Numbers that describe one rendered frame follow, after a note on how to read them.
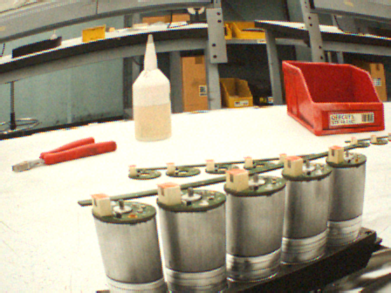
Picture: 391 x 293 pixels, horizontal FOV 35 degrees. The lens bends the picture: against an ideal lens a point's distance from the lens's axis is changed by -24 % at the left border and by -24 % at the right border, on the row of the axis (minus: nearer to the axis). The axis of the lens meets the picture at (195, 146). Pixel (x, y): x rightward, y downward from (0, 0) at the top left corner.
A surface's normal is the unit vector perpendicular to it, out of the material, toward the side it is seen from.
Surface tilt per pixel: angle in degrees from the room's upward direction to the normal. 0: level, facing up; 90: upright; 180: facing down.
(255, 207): 90
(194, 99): 89
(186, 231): 90
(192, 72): 90
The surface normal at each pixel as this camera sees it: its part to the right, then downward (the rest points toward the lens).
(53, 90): 0.25, 0.19
